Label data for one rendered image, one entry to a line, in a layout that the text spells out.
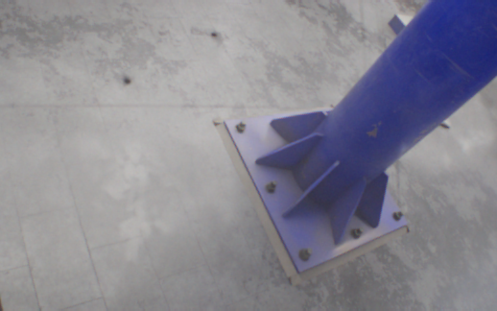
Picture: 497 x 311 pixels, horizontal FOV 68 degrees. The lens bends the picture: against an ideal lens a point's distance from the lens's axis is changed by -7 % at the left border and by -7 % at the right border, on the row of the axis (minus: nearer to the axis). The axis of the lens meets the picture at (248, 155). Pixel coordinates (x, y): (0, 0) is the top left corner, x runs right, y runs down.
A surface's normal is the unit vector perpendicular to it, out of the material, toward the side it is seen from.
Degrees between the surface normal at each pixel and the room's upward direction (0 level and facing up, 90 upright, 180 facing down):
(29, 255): 0
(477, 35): 90
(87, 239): 0
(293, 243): 0
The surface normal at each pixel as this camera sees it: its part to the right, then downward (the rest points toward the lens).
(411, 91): -0.56, 0.49
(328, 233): 0.40, -0.55
